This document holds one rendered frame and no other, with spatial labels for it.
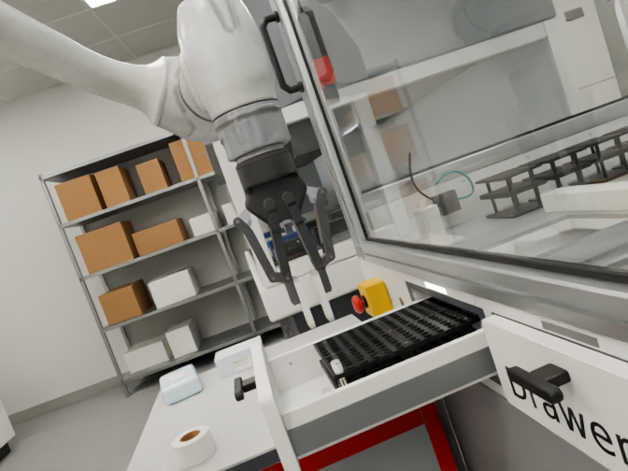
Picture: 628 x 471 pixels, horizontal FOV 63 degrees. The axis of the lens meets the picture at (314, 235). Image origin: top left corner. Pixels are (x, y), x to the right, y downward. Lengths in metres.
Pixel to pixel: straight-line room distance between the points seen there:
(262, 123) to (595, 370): 0.44
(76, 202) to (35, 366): 1.70
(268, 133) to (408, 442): 0.60
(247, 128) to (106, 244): 4.11
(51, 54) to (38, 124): 4.67
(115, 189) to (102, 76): 3.86
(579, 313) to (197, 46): 0.50
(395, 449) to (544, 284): 0.54
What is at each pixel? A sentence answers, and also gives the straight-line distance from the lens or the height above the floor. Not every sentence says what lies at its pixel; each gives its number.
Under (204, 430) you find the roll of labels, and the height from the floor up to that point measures 0.80.
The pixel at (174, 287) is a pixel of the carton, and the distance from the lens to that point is 4.59.
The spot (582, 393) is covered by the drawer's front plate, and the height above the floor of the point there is 0.89.
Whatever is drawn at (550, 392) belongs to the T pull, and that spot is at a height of 0.91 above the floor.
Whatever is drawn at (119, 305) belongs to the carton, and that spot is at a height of 0.76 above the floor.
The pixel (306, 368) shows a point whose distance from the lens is 0.91.
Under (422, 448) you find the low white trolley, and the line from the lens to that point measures 1.01.
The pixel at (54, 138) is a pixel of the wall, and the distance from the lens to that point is 5.35.
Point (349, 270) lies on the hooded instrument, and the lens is 1.60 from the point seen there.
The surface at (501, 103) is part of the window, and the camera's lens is 0.53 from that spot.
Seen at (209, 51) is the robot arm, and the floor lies 1.33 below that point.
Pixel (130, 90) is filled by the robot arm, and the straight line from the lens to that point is 0.80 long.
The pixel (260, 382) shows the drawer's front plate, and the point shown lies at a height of 0.93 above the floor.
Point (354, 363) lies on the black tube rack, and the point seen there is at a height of 0.90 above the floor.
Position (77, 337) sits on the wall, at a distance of 5.41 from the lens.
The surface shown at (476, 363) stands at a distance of 0.72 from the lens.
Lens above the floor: 1.14
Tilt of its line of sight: 5 degrees down
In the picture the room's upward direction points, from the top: 20 degrees counter-clockwise
